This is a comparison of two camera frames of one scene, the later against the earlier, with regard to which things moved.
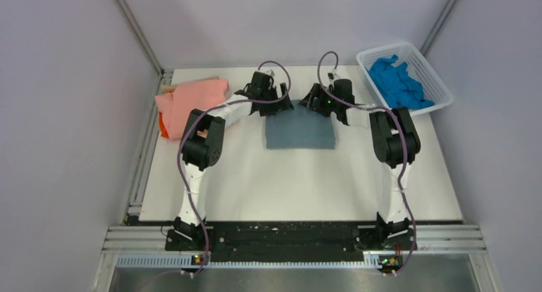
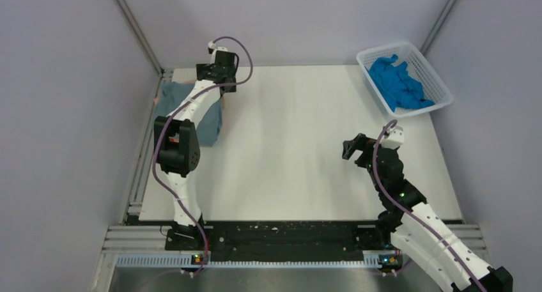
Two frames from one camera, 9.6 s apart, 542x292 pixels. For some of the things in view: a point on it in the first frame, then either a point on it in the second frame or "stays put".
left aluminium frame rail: [133, 206] stays put
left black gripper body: [268, 108] to [203, 67]
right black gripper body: [328, 104] to [382, 184]
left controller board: [197, 259] stays put
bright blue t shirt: [398, 89] stays put
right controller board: [392, 262] stays put
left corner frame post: [137, 26] stays put
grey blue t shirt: [300, 128] to [169, 93]
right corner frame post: [443, 18] stays put
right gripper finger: [311, 99] to [360, 142]
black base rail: [296, 236] stays put
